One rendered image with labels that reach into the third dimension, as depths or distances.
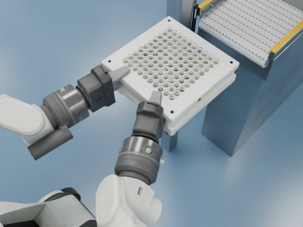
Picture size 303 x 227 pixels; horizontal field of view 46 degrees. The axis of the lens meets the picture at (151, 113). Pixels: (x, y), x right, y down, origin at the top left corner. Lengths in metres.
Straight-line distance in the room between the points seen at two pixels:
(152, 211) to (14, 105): 0.36
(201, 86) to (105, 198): 0.35
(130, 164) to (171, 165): 1.10
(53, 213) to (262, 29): 0.82
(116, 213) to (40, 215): 0.42
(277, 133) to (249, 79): 0.66
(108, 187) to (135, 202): 0.06
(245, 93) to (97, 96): 0.77
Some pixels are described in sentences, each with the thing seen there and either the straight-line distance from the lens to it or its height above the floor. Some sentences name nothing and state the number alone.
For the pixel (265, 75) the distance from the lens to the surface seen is 1.18.
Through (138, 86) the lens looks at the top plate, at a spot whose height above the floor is 0.95.
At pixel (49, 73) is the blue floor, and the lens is 2.20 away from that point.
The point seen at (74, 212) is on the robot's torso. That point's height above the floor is 0.65.
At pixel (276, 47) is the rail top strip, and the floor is 0.87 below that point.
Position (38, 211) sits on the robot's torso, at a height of 0.69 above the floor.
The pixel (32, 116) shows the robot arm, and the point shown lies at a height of 0.99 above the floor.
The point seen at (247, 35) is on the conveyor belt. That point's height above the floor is 0.84.
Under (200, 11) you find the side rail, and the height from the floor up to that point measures 0.86.
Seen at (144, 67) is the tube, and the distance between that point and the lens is 0.87.
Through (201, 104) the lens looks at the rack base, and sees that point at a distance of 0.87.
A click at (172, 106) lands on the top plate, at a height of 0.95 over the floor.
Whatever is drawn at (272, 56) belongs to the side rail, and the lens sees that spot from 1.09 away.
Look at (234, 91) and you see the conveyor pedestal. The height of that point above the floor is 0.46.
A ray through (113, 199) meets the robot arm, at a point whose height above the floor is 1.01.
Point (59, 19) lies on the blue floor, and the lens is 2.53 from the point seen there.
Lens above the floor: 1.61
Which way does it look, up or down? 56 degrees down
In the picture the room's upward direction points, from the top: straight up
